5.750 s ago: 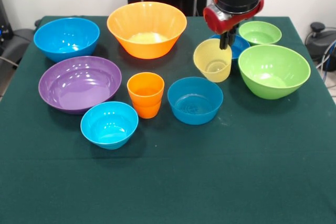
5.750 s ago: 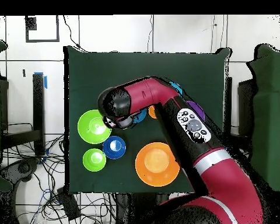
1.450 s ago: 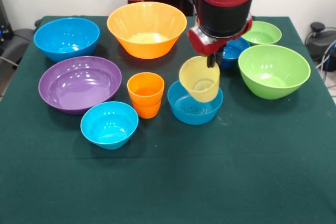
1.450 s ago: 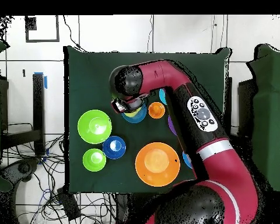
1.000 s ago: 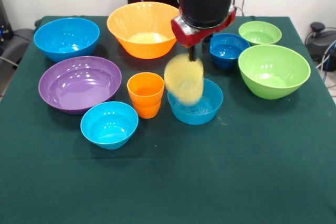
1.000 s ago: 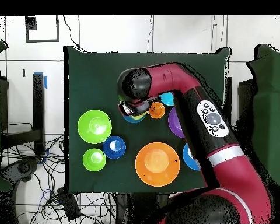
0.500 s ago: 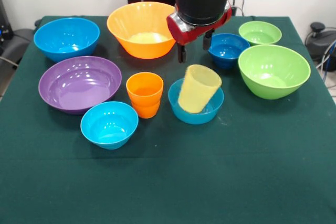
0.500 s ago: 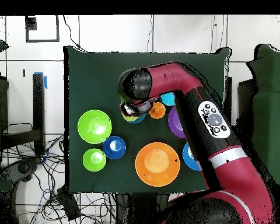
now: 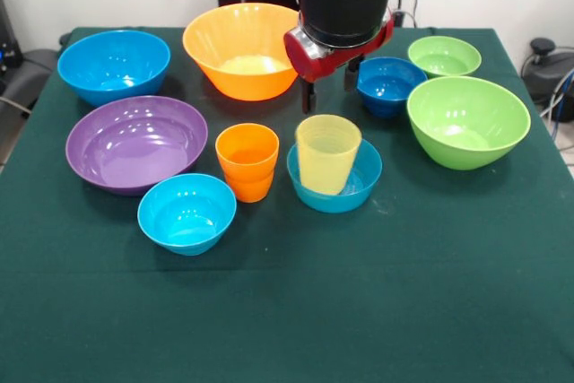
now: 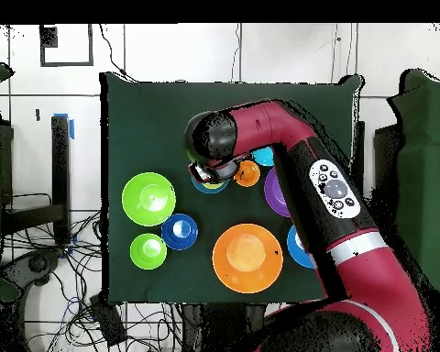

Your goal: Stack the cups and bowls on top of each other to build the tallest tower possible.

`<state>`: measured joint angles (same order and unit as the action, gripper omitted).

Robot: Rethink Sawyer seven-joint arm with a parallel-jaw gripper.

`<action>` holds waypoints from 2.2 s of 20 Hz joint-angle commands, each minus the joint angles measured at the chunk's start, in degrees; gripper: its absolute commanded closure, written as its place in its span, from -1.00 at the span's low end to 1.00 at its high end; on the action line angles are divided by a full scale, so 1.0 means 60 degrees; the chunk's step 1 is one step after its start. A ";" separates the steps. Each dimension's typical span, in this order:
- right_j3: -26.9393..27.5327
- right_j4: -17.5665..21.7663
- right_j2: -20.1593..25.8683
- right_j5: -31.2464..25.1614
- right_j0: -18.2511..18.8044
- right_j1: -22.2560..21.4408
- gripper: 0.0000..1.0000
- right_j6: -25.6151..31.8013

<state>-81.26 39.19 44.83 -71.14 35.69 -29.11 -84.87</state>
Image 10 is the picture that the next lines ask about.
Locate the translucent blue ridged bowl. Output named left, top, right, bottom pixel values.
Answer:
left=190, top=174, right=231, bottom=194

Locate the orange cup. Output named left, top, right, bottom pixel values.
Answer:
left=233, top=159, right=261, bottom=188

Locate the small light blue bowl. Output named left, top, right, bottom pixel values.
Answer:
left=250, top=146, right=276, bottom=168

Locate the small dark blue bowl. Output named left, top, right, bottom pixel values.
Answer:
left=160, top=213, right=200, bottom=251

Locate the large green bowl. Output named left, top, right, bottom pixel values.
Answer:
left=121, top=171, right=177, bottom=227

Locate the dark green tablecloth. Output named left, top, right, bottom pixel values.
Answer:
left=100, top=71, right=364, bottom=305

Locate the purple bowl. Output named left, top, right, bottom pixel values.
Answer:
left=263, top=166, right=292, bottom=218

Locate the small green bowl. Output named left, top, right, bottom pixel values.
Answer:
left=129, top=232, right=169, bottom=270

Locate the large orange bowl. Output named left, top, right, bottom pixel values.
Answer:
left=212, top=223, right=284, bottom=294

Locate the large blue bowl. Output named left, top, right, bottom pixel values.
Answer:
left=286, top=224, right=316, bottom=270

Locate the black metal stand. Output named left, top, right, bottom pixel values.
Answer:
left=1, top=115, right=72, bottom=245

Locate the black power strip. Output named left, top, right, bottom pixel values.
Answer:
left=88, top=292, right=128, bottom=347

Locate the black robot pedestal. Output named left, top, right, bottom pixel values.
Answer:
left=181, top=302, right=265, bottom=352

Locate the black square floor frame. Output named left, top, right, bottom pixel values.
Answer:
left=39, top=24, right=94, bottom=68

